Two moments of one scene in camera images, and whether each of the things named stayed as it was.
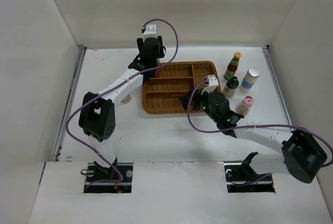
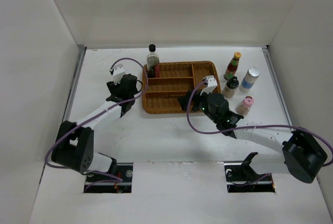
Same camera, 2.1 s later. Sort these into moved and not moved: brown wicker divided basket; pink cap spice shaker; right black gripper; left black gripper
Moved: left black gripper
Not moved: right black gripper; pink cap spice shaker; brown wicker divided basket
